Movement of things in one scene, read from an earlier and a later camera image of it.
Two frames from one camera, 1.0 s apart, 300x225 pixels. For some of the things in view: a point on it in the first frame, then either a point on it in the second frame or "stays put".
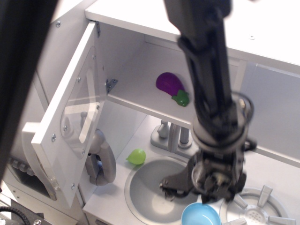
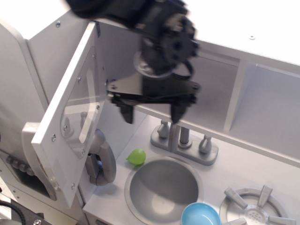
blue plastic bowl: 200,213 stays put
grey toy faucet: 175,138 stays put
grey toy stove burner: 255,206 stays put
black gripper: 212,174 to 179,90
